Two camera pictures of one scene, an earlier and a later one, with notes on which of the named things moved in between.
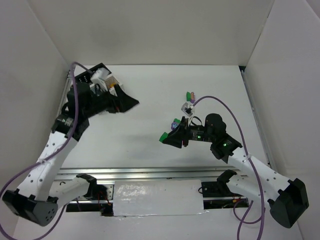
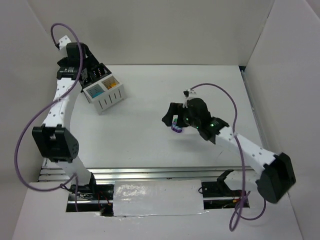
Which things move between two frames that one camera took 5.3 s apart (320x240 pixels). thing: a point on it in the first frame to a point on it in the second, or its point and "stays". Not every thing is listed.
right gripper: (184, 132) to (178, 110)
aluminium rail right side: (263, 137) stays
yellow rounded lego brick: (111, 85) stays
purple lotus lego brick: (174, 125) stays
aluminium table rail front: (147, 174) stays
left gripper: (113, 100) to (92, 75)
